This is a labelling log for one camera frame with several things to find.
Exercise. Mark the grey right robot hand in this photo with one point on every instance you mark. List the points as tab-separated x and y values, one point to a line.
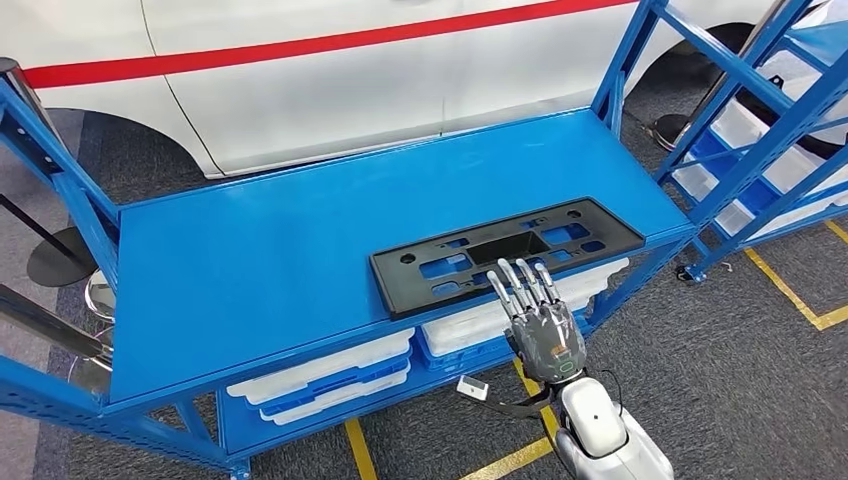
546	338

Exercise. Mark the black plastic plate bracket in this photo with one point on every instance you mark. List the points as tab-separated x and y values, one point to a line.
397	291

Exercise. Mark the blue metal shelf rack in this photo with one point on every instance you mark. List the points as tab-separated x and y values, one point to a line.
265	265
719	149

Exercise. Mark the black plastic part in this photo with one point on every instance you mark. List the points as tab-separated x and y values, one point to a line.
762	106

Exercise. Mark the blue plastic storage bin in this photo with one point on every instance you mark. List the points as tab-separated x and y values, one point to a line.
464	363
344	383

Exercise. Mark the white car with red stripe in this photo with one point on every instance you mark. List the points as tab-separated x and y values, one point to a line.
298	99

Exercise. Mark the black stanchion with round base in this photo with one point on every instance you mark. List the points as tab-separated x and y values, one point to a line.
63	258

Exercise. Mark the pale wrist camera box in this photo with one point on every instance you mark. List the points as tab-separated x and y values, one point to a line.
472	388

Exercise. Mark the chrome post with black base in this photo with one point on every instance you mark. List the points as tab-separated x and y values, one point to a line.
672	132

